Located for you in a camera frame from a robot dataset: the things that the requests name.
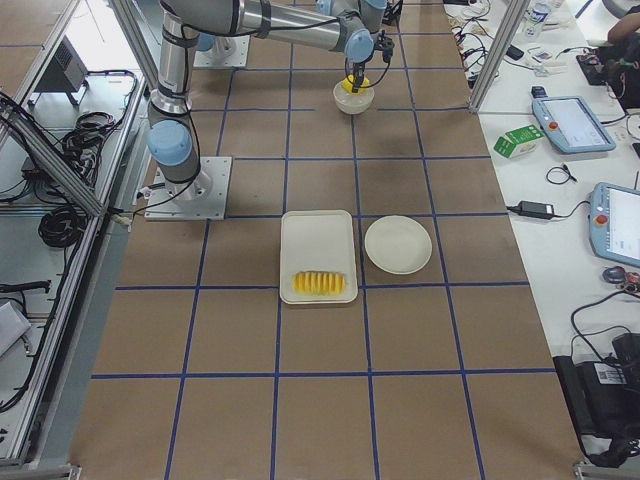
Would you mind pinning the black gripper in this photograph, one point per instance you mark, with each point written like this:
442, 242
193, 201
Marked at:
358, 66

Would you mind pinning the yellow lemon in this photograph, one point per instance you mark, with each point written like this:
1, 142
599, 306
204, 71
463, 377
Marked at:
350, 85

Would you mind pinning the white bowl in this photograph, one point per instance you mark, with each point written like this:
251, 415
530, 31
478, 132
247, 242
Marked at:
353, 103

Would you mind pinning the green white carton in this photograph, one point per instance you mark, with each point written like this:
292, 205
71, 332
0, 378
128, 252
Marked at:
517, 142

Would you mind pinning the white round plate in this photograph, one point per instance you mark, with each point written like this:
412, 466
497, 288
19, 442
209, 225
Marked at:
398, 245

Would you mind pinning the white rectangular tray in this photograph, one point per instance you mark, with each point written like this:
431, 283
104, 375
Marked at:
318, 240

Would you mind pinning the plastic water bottle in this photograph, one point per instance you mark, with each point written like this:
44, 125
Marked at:
535, 19

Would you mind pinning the blue teach pendant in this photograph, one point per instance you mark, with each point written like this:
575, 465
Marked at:
614, 223
570, 125

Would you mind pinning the black power adapter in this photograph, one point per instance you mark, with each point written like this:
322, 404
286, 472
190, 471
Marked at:
536, 210

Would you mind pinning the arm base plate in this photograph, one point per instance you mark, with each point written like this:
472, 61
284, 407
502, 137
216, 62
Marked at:
215, 53
205, 198

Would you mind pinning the aluminium frame post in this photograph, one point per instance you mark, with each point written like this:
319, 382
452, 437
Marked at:
503, 39

